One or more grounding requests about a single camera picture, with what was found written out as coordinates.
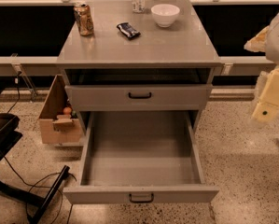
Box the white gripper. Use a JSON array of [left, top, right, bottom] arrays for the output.
[[244, 13, 279, 123]]

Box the grey window rail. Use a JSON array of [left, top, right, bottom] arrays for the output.
[[0, 56, 275, 77]]

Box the dark blue snack bar wrapper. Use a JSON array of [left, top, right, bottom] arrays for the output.
[[117, 22, 141, 40]]

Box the black lower drawer handle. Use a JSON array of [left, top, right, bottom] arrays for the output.
[[129, 193, 154, 203]]

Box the grey closed upper drawer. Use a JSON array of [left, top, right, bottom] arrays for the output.
[[65, 85, 212, 111]]

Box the small orange fruit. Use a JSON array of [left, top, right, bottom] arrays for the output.
[[63, 106, 72, 115]]

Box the black chair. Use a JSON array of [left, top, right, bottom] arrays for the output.
[[0, 101, 63, 224]]

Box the grey drawer cabinet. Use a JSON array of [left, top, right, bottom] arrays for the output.
[[57, 0, 220, 127]]

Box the black floor cable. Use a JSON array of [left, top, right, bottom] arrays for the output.
[[0, 75, 77, 224]]

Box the black drawer handle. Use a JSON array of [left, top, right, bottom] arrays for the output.
[[128, 92, 152, 100], [129, 193, 154, 203]]

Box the black upper drawer handle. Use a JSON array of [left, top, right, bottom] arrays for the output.
[[128, 92, 152, 100]]

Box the grey open lower drawer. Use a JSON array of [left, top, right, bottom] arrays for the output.
[[64, 111, 218, 204]]

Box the brown cardboard box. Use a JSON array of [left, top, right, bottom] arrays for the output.
[[38, 75, 83, 145]]

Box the gold soda can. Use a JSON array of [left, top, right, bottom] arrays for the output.
[[74, 4, 94, 36]]

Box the white ceramic bowl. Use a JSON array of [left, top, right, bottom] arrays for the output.
[[151, 4, 180, 27]]

